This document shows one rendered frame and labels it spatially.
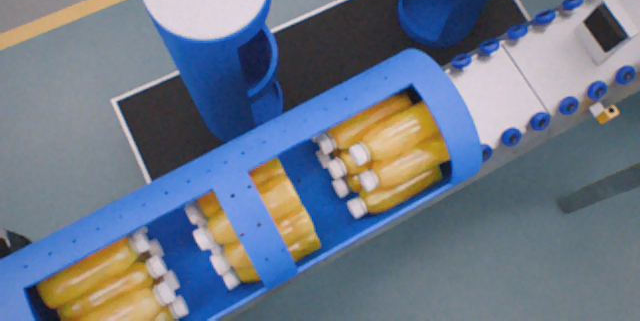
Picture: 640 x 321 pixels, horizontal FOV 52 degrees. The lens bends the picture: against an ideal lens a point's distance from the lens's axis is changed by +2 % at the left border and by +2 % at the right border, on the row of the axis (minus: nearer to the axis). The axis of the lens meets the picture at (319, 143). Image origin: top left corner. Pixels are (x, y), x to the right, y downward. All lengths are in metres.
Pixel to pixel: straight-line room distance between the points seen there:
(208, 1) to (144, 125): 0.95
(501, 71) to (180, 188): 0.80
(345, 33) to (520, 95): 0.99
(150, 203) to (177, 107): 1.19
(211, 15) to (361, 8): 1.08
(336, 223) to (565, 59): 0.67
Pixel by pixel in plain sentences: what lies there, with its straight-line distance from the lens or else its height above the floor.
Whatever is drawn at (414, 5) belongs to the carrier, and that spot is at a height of 0.16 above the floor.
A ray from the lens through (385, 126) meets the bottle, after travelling 1.21.
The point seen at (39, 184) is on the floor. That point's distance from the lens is 2.56.
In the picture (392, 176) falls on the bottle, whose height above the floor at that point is 1.12.
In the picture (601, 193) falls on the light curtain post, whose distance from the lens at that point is 2.25.
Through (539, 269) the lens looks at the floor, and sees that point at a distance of 2.48.
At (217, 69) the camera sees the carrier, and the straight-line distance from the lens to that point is 1.59.
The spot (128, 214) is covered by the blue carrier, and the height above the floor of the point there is 1.21.
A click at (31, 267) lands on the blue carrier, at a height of 1.21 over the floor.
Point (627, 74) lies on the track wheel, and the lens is 1.62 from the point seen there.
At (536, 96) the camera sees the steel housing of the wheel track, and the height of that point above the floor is 0.92.
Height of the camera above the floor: 2.33
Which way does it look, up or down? 75 degrees down
